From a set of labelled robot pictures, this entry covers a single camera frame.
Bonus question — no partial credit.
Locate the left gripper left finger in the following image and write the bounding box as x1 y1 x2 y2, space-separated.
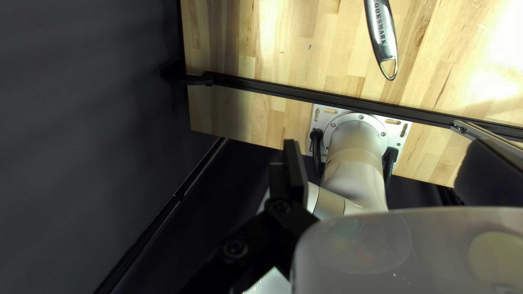
180 139 320 294

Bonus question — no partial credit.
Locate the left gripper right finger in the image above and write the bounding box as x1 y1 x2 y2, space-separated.
454 140 523 207

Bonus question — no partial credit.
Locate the black base cable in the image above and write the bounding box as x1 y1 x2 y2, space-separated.
382 147 400 184
309 128 326 180

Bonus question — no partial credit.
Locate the black frame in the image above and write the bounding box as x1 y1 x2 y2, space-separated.
161 61 523 168

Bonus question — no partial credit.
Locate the silver pot with long handle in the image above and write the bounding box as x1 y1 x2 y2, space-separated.
363 0 399 81

